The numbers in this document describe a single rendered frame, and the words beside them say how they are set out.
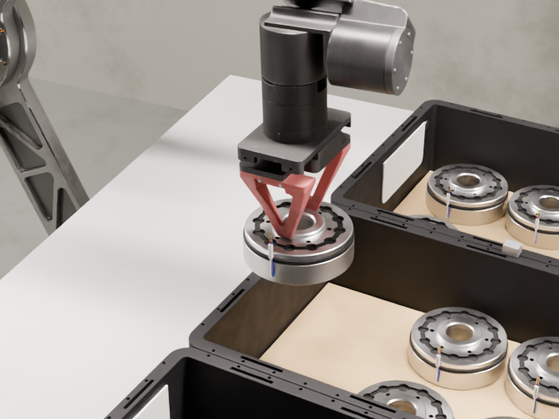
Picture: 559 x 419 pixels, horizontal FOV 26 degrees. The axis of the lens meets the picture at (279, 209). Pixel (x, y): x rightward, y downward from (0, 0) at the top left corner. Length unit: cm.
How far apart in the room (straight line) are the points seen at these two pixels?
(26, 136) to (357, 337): 87
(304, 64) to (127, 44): 263
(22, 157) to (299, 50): 111
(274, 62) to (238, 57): 244
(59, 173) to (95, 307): 45
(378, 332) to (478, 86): 192
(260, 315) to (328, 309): 12
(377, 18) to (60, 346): 72
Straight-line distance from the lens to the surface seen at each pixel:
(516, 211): 152
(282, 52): 101
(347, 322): 136
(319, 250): 109
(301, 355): 131
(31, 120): 200
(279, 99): 103
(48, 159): 202
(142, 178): 189
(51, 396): 149
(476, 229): 154
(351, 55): 99
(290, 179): 105
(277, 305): 131
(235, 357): 115
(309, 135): 105
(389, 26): 100
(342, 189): 141
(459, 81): 323
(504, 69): 318
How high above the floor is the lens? 165
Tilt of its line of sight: 32 degrees down
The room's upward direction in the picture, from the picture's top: straight up
